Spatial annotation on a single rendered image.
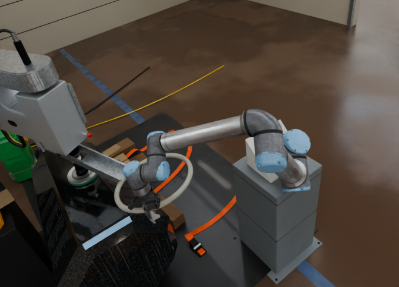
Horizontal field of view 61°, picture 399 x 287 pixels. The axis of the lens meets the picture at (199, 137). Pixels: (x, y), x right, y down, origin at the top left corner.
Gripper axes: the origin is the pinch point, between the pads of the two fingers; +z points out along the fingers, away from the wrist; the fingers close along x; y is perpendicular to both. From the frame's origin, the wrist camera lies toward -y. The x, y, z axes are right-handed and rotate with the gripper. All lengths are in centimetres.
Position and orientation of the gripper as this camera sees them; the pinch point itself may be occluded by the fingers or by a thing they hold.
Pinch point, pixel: (153, 217)
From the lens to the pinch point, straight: 188.9
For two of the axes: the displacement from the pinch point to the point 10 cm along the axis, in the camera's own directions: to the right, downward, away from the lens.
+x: -0.1, -5.5, 8.3
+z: 2.9, 8.0, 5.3
